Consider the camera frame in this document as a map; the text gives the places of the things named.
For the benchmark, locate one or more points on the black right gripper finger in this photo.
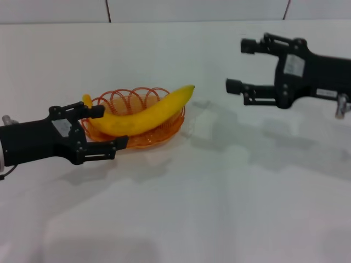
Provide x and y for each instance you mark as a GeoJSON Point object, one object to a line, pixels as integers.
{"type": "Point", "coordinates": [234, 86]}

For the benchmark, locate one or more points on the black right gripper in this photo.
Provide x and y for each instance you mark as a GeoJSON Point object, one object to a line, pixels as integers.
{"type": "Point", "coordinates": [323, 74]}

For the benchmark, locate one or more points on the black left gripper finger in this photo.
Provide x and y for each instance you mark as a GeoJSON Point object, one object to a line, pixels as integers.
{"type": "Point", "coordinates": [120, 143]}

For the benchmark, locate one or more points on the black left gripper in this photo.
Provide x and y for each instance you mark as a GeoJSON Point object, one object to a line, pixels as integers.
{"type": "Point", "coordinates": [33, 139]}

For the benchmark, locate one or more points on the yellow banana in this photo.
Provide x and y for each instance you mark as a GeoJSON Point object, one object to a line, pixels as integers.
{"type": "Point", "coordinates": [142, 117]}

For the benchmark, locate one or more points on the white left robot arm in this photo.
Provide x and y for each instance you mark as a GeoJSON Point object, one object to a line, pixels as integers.
{"type": "Point", "coordinates": [1, 159]}

